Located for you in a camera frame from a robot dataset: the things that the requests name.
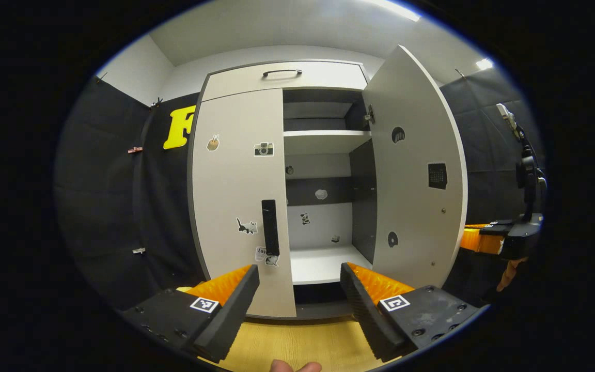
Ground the cabinet door with headphones sticker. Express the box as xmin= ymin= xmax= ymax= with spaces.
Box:
xmin=362 ymin=45 xmax=468 ymax=290

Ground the cabinet door with camera sticker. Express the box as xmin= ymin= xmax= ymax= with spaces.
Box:
xmin=190 ymin=88 xmax=297 ymax=318

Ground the beige cabinet drawer front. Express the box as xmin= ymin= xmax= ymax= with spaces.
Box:
xmin=202 ymin=59 xmax=369 ymax=102

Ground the black door handle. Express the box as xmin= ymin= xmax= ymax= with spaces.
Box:
xmin=261 ymin=199 xmax=281 ymax=257

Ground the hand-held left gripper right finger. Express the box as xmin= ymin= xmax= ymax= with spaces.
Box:
xmin=339 ymin=262 xmax=484 ymax=362

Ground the beige double-door shoe cabinet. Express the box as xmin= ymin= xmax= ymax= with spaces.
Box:
xmin=187 ymin=58 xmax=381 ymax=320

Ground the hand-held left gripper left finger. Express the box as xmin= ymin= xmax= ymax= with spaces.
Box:
xmin=121 ymin=263 xmax=261 ymax=364

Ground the white cabinet bottom shelf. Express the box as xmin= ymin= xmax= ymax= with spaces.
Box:
xmin=290 ymin=245 xmax=374 ymax=286

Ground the black backdrop cloth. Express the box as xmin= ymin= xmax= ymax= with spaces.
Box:
xmin=54 ymin=70 xmax=549 ymax=311

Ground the white cabinet shelf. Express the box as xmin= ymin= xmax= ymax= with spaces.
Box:
xmin=290 ymin=245 xmax=374 ymax=286
xmin=283 ymin=130 xmax=372 ymax=156

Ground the long ceiling light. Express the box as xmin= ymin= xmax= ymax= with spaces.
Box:
xmin=375 ymin=0 xmax=422 ymax=22

